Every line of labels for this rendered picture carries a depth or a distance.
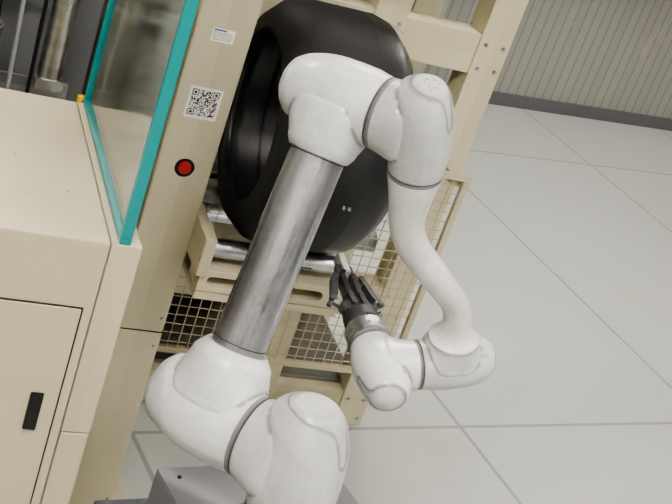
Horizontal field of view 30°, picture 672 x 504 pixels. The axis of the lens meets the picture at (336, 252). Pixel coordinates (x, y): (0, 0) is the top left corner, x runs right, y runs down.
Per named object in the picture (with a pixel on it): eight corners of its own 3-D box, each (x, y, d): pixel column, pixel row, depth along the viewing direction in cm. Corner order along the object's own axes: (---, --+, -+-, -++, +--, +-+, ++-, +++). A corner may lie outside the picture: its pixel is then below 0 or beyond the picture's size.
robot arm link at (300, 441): (303, 548, 214) (337, 441, 206) (216, 499, 221) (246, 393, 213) (346, 511, 228) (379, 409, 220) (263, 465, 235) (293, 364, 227)
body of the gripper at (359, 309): (389, 317, 258) (378, 288, 265) (352, 312, 255) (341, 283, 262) (376, 343, 262) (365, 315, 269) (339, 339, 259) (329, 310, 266)
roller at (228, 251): (202, 246, 290) (204, 260, 287) (208, 232, 287) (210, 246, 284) (339, 266, 304) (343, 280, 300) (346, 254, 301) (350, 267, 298)
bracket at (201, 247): (194, 276, 283) (206, 239, 279) (167, 194, 316) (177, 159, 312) (209, 278, 285) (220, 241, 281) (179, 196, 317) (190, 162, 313)
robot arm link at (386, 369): (342, 368, 256) (404, 363, 259) (360, 422, 244) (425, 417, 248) (349, 328, 250) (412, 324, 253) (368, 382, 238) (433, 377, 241)
